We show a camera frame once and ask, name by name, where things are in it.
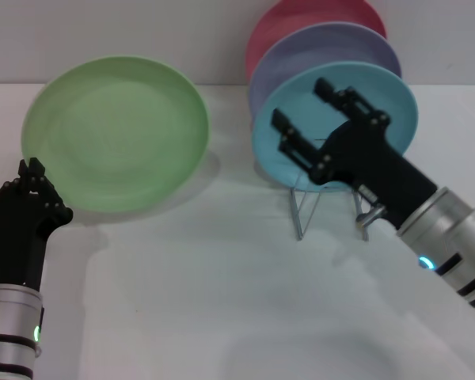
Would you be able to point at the green plastic plate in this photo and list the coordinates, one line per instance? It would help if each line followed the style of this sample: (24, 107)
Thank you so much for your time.
(118, 134)

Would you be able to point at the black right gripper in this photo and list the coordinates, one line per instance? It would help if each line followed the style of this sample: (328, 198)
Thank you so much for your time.
(376, 174)

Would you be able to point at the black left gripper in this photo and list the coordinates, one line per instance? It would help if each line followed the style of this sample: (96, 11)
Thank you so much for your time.
(20, 245)

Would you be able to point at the silver right wrist connector plug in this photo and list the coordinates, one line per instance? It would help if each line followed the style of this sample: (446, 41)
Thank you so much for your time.
(370, 218)

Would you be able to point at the red plastic plate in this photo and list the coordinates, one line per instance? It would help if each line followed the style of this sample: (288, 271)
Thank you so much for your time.
(301, 16)

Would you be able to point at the purple plastic plate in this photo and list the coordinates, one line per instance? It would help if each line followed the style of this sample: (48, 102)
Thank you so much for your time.
(324, 47)

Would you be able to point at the cyan plastic plate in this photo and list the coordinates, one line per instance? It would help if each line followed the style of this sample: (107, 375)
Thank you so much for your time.
(297, 99)

